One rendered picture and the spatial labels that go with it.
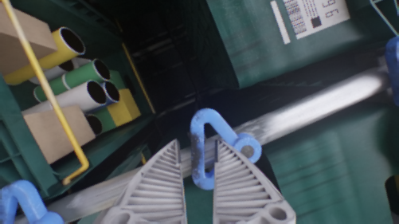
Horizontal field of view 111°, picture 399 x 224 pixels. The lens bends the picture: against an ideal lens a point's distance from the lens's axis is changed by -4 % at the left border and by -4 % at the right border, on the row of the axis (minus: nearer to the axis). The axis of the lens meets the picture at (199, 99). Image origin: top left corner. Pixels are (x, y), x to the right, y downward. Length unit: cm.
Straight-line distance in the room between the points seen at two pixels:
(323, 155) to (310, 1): 23
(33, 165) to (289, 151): 37
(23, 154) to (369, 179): 52
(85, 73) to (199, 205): 47
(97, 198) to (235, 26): 30
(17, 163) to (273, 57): 38
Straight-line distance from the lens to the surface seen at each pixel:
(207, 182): 20
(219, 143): 18
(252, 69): 23
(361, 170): 37
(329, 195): 36
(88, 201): 27
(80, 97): 48
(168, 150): 16
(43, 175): 31
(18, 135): 31
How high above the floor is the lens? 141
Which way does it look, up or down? 1 degrees down
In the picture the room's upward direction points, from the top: 67 degrees clockwise
